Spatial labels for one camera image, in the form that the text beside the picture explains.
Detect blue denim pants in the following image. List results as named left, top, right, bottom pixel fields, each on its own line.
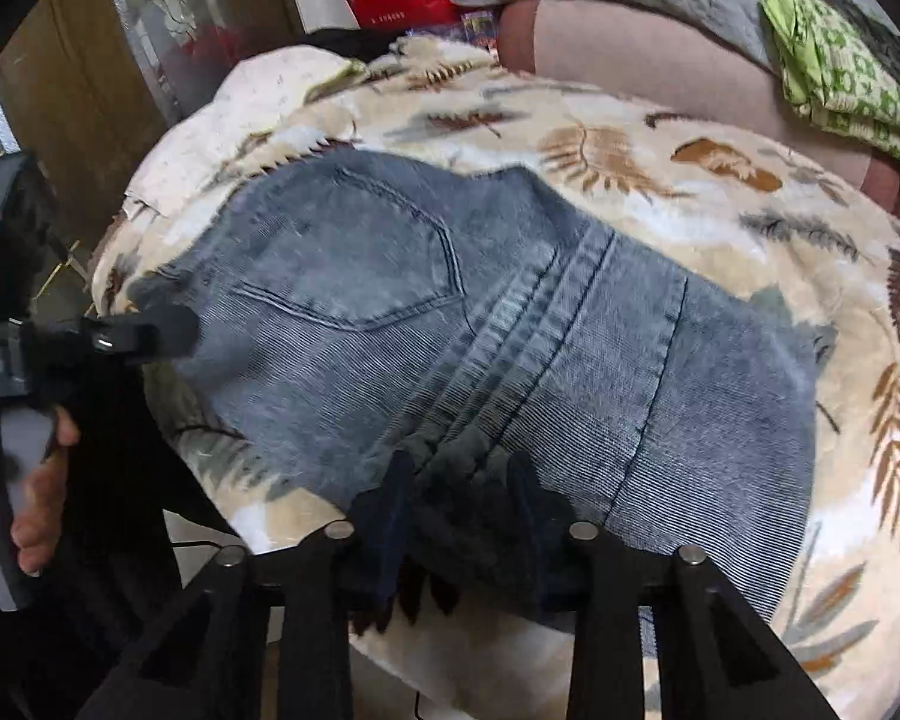
left=128, top=149, right=818, bottom=616

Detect person's left hand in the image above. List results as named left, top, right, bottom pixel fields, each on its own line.
left=2, top=405, right=80, bottom=577

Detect white patterned pillow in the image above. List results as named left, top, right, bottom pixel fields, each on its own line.
left=121, top=46, right=365, bottom=218

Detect brown wooden wardrobe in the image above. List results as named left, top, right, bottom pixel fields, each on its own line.
left=0, top=0, right=302, bottom=241

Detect colourful small packet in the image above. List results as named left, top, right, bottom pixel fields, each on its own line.
left=460, top=10, right=499, bottom=54

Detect green patterned cloth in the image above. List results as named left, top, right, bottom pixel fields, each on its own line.
left=758, top=0, right=900, bottom=161

